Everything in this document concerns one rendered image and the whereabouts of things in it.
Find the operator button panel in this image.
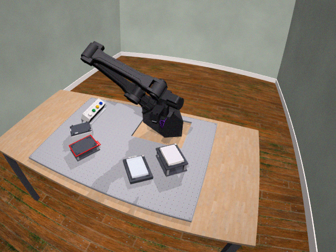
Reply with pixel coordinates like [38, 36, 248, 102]
[81, 98, 106, 125]

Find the white rectangular plate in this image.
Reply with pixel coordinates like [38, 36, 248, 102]
[160, 145, 184, 166]

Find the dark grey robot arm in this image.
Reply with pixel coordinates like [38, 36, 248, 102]
[80, 41, 184, 124]

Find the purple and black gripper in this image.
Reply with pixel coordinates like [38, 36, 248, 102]
[159, 109, 174, 128]

